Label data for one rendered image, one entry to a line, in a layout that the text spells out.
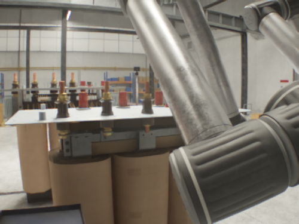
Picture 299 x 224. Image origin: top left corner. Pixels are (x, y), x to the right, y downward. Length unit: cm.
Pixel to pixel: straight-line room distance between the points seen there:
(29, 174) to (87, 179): 178
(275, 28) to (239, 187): 93
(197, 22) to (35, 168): 266
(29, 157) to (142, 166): 187
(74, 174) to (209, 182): 112
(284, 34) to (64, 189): 150
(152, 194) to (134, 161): 29
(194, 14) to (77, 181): 114
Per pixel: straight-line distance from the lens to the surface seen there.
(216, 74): 109
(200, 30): 110
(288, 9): 147
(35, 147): 314
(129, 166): 161
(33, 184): 329
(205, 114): 59
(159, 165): 168
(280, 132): 56
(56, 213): 137
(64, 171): 152
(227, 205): 53
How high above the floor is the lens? 153
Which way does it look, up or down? 6 degrees down
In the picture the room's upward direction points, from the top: straight up
